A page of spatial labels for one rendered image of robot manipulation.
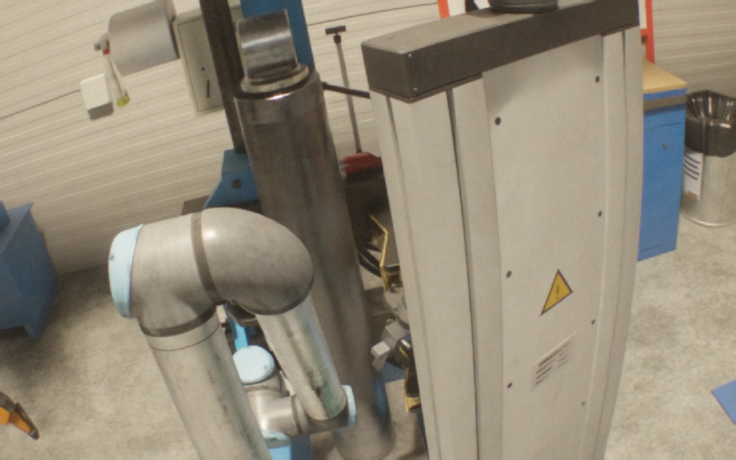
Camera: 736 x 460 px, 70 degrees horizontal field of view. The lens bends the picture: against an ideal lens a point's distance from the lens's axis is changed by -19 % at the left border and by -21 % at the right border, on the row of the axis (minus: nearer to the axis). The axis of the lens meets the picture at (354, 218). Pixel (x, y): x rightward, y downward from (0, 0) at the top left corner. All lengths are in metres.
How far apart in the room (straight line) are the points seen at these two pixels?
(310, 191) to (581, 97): 1.01
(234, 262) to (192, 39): 1.66
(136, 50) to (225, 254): 1.68
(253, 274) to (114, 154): 3.13
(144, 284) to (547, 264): 0.47
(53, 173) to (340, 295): 2.67
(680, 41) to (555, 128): 3.85
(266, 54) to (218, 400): 0.85
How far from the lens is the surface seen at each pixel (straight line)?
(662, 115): 2.98
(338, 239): 1.65
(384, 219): 1.81
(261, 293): 0.80
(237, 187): 1.87
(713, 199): 3.57
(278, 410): 1.28
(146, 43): 2.36
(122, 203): 4.00
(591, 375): 0.93
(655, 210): 3.20
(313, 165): 1.53
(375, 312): 2.12
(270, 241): 0.79
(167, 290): 0.79
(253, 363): 1.32
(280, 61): 1.48
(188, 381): 0.86
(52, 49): 3.78
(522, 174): 0.61
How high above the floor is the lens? 1.91
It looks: 30 degrees down
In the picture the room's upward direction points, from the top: 12 degrees counter-clockwise
